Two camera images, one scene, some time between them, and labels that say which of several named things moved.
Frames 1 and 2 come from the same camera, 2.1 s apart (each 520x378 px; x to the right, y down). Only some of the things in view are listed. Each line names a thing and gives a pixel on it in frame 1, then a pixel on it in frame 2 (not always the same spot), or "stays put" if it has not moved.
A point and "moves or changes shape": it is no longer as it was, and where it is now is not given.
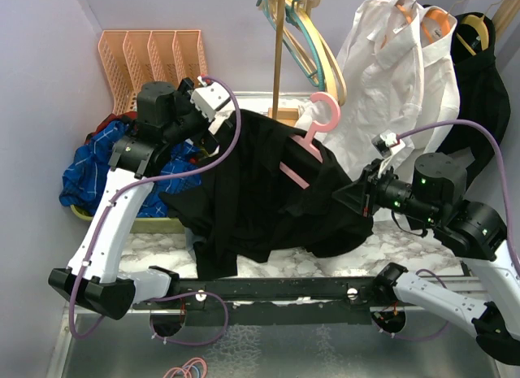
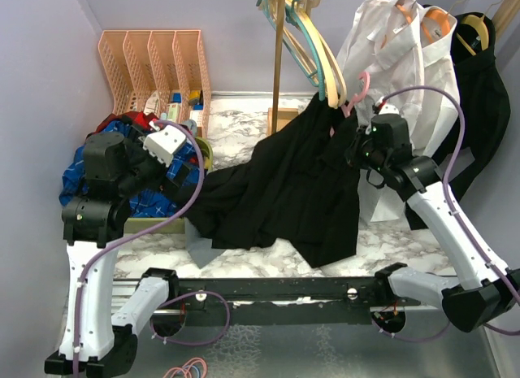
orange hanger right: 444,19 stays put
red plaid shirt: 110,119 stays put
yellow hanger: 482,28 stays put
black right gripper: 360,196 to 353,152
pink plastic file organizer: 137,57 stays put
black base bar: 270,301 stays put
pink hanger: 306,141 to 358,97
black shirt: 270,192 moves or changes shape
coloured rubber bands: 187,367 stays put
